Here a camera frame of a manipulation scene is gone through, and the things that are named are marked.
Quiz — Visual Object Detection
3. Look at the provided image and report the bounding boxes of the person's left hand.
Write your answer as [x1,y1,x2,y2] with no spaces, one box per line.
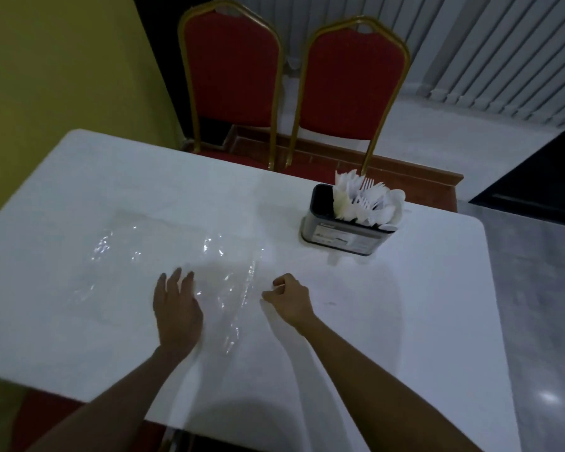
[153,267,204,350]

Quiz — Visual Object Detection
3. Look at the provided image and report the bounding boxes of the person's right hand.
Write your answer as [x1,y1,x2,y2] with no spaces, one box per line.
[261,273,316,328]

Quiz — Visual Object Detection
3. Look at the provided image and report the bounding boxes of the clear plastic sheet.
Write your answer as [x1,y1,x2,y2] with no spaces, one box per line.
[73,209,270,359]

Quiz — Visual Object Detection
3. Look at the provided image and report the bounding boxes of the person's left forearm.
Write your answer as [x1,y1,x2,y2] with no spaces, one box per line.
[26,341,203,452]

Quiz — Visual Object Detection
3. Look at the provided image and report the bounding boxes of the person's right forearm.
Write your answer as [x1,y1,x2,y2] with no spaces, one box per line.
[289,313,483,452]

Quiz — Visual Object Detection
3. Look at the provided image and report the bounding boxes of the black cutlery holder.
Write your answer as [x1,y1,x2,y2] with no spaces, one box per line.
[301,183,398,257]

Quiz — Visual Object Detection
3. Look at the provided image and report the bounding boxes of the white paper napkins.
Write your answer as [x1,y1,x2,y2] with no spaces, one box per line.
[333,169,359,221]

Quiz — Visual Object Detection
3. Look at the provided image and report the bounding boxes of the bunch of white plastic cutlery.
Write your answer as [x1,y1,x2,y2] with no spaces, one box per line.
[353,176,406,231]

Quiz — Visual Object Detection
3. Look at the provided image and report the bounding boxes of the red chair seat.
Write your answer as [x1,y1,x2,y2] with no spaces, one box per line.
[9,388,170,452]

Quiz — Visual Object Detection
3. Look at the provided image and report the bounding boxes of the brown wooden platform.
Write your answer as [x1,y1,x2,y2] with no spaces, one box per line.
[181,124,465,212]

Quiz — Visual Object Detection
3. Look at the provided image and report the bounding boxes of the black floor mat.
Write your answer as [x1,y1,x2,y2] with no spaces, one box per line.
[468,129,565,217]

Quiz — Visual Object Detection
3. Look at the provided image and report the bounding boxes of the white vertical blinds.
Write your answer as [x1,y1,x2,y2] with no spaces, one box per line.
[213,0,565,130]

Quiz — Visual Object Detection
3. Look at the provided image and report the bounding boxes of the red chair with gold frame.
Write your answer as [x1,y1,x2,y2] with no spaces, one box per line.
[177,0,285,171]
[282,16,411,184]

